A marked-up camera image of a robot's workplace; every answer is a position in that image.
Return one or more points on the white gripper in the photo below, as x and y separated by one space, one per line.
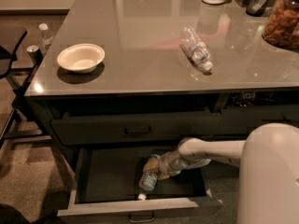
165 165

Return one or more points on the blue label plastic bottle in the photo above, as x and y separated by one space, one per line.
147 182

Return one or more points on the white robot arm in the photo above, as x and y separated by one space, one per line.
268 162

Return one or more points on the dark top drawer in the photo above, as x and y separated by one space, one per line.
81 130

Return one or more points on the open middle drawer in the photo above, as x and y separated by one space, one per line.
106 188

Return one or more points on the right top drawer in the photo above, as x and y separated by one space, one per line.
243 120

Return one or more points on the clear plastic bottle red label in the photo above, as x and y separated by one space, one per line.
196 49

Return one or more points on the small bottle on chair side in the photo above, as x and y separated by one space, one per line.
46 34

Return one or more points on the dark cabinet counter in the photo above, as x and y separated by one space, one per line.
146 69

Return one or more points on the white paper bowl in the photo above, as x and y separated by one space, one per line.
81 58

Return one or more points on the black chair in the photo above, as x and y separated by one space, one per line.
19 79

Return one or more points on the metal can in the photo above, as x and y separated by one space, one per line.
35 54

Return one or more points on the snack jar with black lid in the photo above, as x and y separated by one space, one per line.
282 27

